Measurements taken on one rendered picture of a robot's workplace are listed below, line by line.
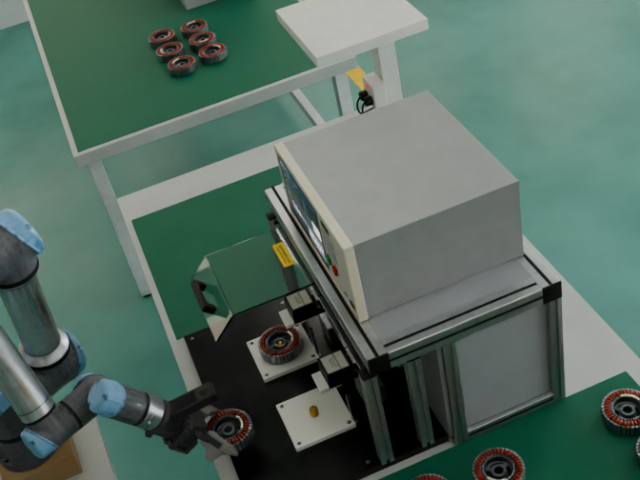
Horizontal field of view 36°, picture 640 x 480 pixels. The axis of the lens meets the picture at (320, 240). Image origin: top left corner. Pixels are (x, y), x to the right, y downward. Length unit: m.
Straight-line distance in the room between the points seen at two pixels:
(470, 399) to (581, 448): 0.26
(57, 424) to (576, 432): 1.13
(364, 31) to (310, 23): 0.19
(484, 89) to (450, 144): 2.68
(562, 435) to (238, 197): 1.34
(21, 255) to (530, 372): 1.12
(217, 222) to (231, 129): 1.90
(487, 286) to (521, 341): 0.16
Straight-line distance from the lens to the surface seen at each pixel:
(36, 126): 5.47
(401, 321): 2.02
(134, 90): 3.86
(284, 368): 2.45
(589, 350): 2.44
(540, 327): 2.15
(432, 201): 1.98
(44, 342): 2.28
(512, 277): 2.09
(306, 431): 2.30
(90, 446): 2.51
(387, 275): 1.99
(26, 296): 2.16
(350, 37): 2.86
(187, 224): 3.05
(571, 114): 4.57
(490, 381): 2.19
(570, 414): 2.31
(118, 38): 4.30
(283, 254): 2.32
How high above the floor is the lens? 2.53
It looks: 39 degrees down
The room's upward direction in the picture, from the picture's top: 14 degrees counter-clockwise
